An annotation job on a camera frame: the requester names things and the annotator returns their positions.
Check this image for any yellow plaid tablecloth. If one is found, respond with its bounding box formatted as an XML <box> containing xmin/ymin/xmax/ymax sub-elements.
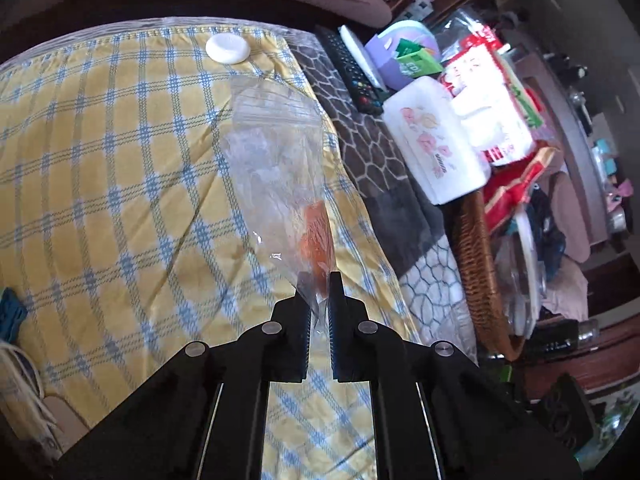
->
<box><xmin>0</xmin><ymin>17</ymin><xmax>481</xmax><ymax>480</ymax></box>

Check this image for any white face mask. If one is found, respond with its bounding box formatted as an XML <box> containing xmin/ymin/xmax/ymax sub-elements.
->
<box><xmin>0</xmin><ymin>342</ymin><xmax>53</xmax><ymax>441</ymax></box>

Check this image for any white round disc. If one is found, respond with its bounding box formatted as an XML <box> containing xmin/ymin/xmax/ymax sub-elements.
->
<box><xmin>205</xmin><ymin>35</ymin><xmax>251</xmax><ymax>65</ymax></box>

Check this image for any wicker basket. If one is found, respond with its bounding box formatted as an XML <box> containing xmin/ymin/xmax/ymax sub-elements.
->
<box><xmin>447</xmin><ymin>190</ymin><xmax>531</xmax><ymax>361</ymax></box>

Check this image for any purple desk organizer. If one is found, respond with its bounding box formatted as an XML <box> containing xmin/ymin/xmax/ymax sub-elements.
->
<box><xmin>364</xmin><ymin>20</ymin><xmax>443</xmax><ymax>92</ymax></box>

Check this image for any clear zip bag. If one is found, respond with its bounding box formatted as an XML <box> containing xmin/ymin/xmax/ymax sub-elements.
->
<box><xmin>217</xmin><ymin>80</ymin><xmax>346</xmax><ymax>331</ymax></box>

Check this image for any white plate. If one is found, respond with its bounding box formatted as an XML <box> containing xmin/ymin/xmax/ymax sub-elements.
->
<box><xmin>515</xmin><ymin>210</ymin><xmax>546</xmax><ymax>336</ymax></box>

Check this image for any white flower print tissue box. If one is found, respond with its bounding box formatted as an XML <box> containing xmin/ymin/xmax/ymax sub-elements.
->
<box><xmin>382</xmin><ymin>77</ymin><xmax>493</xmax><ymax>206</ymax></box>

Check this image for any orange packet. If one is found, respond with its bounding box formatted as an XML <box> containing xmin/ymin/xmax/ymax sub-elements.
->
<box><xmin>302</xmin><ymin>200</ymin><xmax>336</xmax><ymax>298</ymax></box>

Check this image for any white remote control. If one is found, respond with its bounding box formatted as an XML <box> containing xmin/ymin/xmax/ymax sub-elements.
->
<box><xmin>339</xmin><ymin>26</ymin><xmax>386</xmax><ymax>88</ymax></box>

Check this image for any black remote control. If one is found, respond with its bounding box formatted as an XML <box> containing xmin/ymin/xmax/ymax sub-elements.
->
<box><xmin>314</xmin><ymin>25</ymin><xmax>388</xmax><ymax>113</ymax></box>

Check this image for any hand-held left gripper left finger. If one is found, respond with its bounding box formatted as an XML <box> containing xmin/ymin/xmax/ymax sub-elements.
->
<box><xmin>55</xmin><ymin>272</ymin><xmax>313</xmax><ymax>480</ymax></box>

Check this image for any grey patterned blanket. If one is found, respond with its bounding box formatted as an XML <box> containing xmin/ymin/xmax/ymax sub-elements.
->
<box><xmin>287</xmin><ymin>35</ymin><xmax>481</xmax><ymax>361</ymax></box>

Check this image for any green carton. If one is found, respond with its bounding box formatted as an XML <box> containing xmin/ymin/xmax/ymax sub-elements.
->
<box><xmin>392</xmin><ymin>40</ymin><xmax>443</xmax><ymax>78</ymax></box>

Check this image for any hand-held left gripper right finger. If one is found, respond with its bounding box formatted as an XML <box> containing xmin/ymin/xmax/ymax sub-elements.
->
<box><xmin>327</xmin><ymin>271</ymin><xmax>583</xmax><ymax>480</ymax></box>

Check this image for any red and white snack bag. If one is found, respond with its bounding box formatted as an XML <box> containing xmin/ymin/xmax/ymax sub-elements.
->
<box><xmin>440</xmin><ymin>35</ymin><xmax>546</xmax><ymax>166</ymax></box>

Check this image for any pink cloth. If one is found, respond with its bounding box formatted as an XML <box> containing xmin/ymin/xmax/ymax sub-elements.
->
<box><xmin>542</xmin><ymin>260</ymin><xmax>591</xmax><ymax>321</ymax></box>

